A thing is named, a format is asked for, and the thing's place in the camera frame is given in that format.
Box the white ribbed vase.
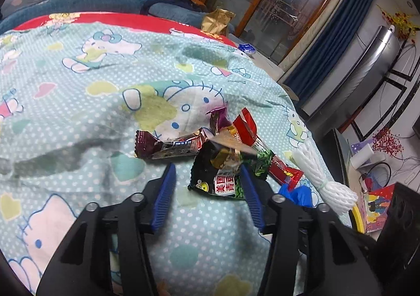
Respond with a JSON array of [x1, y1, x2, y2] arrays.
[[349, 144, 375, 168]]

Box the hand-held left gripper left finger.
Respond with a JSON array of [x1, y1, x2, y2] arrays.
[[36, 162, 178, 296]]

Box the black and green snack packet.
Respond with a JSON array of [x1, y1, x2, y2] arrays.
[[188, 142, 276, 200]]

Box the wooden glass sliding door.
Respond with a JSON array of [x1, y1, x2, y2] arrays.
[[200, 0, 353, 65]]

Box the white foam fruit net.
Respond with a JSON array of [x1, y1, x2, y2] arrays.
[[291, 149, 359, 216]]

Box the yellow rim trash bin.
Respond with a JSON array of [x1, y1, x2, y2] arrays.
[[348, 207, 366, 234]]

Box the cartoon cat printed blanket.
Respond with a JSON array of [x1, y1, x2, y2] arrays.
[[0, 17, 353, 296]]

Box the gold paper bag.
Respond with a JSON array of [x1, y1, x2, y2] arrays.
[[201, 9, 236, 37]]

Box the silver tower air conditioner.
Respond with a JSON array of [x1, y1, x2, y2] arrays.
[[300, 25, 399, 134]]

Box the red berry branch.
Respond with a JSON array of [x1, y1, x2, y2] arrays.
[[372, 127, 402, 157]]

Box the television cabinet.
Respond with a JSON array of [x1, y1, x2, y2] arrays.
[[333, 128, 420, 195]]

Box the black handle basket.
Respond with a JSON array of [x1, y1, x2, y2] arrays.
[[359, 161, 392, 195]]

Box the yellow artificial flowers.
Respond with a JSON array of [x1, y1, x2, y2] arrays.
[[377, 4, 420, 44]]

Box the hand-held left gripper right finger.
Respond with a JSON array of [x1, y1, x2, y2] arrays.
[[240, 165, 383, 296]]

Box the small red snack wrapper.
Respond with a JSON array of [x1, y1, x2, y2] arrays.
[[269, 155, 304, 186]]

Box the large red snack wrapper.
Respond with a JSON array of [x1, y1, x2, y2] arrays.
[[232, 108, 273, 155]]

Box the purple candy wrapper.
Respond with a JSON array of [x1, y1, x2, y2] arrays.
[[206, 102, 233, 137]]

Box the purple picture canvas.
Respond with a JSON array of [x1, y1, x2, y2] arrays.
[[350, 138, 386, 168]]

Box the beige snack wrapper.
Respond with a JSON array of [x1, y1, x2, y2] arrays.
[[210, 128, 256, 154]]

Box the colourful portrait painting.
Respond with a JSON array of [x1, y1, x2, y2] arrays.
[[361, 184, 396, 234]]

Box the long blue and beige curtain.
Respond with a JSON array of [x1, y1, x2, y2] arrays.
[[282, 0, 381, 86]]

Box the blue plastic wrapper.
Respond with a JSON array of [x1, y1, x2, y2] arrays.
[[278, 184, 314, 208]]

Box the red printed cloth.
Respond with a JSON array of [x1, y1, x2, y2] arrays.
[[13, 12, 238, 49]]

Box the maroon candy wrapper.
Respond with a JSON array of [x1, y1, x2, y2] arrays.
[[135, 128, 214, 160]]

